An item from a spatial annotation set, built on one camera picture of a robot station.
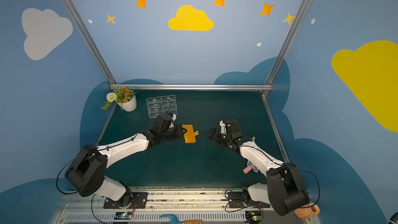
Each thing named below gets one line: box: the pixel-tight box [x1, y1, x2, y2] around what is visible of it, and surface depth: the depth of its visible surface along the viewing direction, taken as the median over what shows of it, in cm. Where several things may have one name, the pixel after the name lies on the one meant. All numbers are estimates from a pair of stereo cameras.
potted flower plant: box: [100, 86, 140, 112], surface depth 101 cm
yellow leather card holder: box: [181, 124, 197, 144], surface depth 88 cm
